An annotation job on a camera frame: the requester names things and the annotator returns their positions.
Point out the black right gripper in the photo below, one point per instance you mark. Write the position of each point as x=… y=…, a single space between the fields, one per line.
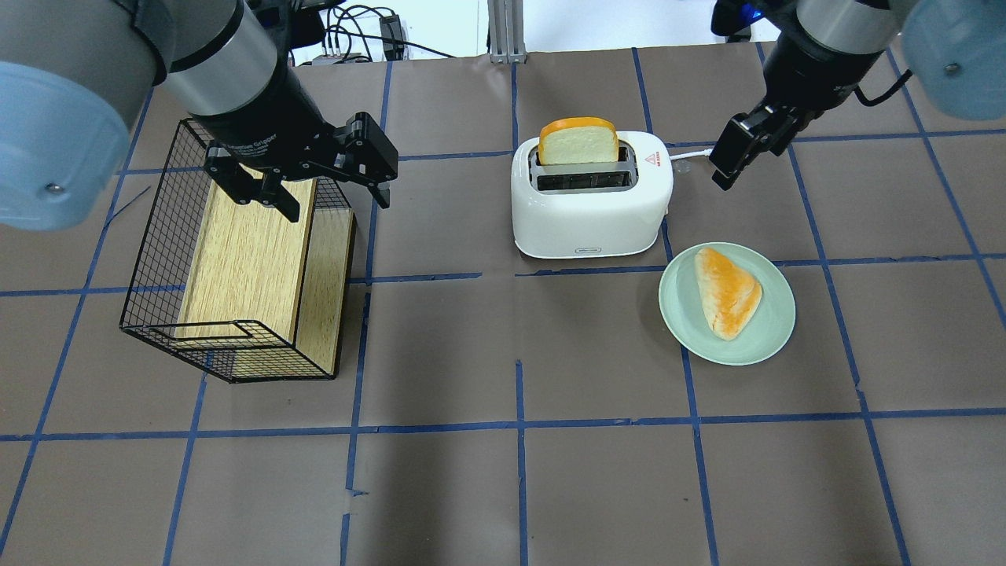
x=813 y=79

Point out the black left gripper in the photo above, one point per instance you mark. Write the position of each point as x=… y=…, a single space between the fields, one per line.
x=263 y=110

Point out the white toaster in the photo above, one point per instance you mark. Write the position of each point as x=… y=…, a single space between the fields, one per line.
x=591 y=210

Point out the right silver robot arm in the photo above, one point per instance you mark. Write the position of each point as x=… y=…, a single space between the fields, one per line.
x=954 y=48

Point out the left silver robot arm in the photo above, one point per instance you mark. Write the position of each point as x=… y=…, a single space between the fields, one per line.
x=75 y=73

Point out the bread slice in toaster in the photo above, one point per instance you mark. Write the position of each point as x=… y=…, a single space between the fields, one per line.
x=578 y=140

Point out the wooden box in basket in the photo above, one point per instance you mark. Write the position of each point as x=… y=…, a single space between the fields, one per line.
x=264 y=297

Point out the triangular bread on plate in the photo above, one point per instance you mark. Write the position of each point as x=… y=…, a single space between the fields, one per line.
x=729 y=295

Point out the green plate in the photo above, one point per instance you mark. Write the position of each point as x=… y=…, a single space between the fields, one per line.
x=769 y=330

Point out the black wire basket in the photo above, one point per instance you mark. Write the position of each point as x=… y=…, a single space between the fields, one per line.
x=157 y=286

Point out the aluminium frame post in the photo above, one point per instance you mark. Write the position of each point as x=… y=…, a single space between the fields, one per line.
x=506 y=32

